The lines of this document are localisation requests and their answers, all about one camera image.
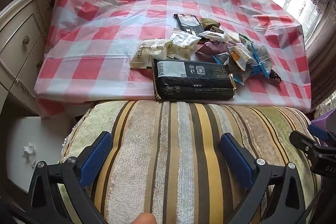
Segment white pastry packet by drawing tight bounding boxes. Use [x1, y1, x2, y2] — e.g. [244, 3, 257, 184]
[171, 32, 202, 46]
[167, 43, 196, 61]
[130, 39, 174, 70]

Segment orange snack packet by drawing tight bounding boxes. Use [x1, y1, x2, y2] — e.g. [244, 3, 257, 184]
[228, 44, 259, 67]

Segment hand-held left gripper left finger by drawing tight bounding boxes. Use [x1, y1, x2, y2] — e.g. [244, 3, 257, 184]
[26, 131, 113, 224]

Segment white carved dresser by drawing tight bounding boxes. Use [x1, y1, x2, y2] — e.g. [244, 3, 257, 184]
[0, 0, 58, 115]

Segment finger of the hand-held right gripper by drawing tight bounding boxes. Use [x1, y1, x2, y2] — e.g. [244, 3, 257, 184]
[289, 131, 324, 156]
[308, 123, 331, 141]

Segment crumpled white tissue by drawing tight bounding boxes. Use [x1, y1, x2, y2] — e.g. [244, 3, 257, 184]
[22, 142, 38, 168]

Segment large black snack packet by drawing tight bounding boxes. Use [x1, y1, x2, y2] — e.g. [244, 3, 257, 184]
[152, 58, 237, 102]

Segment blue cartoon seed packet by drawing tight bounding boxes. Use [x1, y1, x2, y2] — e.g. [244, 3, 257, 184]
[213, 52, 253, 85]

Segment striped plush cushion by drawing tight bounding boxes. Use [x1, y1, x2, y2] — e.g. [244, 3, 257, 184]
[59, 100, 322, 224]

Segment red checked plastic tablecloth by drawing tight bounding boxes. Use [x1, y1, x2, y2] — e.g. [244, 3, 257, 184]
[34, 0, 313, 119]

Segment purple snack packet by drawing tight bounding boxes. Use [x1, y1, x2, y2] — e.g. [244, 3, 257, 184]
[196, 41, 237, 63]

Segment person's left hand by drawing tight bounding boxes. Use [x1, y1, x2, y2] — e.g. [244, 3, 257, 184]
[131, 213, 157, 224]

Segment olive green snack packet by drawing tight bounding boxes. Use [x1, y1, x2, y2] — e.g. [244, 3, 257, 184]
[199, 18, 219, 30]

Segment black picture snack packet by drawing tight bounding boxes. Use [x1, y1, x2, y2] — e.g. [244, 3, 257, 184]
[173, 13, 205, 36]

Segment clear purple plastic container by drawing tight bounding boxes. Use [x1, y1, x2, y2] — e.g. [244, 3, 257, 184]
[312, 111, 336, 142]

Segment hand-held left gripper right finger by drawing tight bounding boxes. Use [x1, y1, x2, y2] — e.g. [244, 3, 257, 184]
[220, 132, 307, 224]

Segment heavy patterned curtain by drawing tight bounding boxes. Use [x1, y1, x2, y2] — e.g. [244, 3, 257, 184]
[306, 0, 336, 111]

